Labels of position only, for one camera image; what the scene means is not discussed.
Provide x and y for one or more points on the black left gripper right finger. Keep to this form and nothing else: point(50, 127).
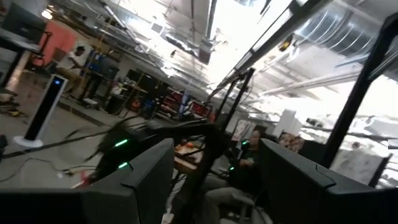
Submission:
point(311, 202)

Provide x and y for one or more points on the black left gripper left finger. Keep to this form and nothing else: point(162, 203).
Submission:
point(93, 205)

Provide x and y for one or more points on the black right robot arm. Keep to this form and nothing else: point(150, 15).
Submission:
point(140, 146)

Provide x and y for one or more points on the person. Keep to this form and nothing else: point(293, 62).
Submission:
point(71, 63)
point(245, 168)

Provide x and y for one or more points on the wooden side table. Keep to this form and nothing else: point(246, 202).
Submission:
point(186, 165)

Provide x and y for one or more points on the white black tower fan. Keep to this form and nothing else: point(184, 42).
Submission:
point(46, 105)

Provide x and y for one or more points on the orange panel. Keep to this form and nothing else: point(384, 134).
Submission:
point(59, 40)

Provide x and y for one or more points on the black monitor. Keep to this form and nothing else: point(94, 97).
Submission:
point(23, 23)

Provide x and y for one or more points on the black aluminium station frame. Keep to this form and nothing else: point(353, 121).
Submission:
point(357, 93)

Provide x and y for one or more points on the silver ribbed air duct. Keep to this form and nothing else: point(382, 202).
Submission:
point(342, 34)

